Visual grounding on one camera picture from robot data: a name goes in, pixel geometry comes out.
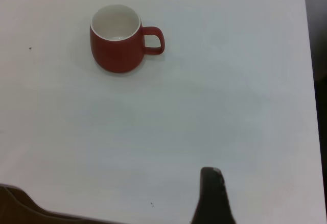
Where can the red ceramic cup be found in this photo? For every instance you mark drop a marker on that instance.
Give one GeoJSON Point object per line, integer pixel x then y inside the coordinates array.
{"type": "Point", "coordinates": [116, 55]}

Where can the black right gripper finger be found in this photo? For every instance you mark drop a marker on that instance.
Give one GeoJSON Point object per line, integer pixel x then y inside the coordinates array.
{"type": "Point", "coordinates": [213, 201]}

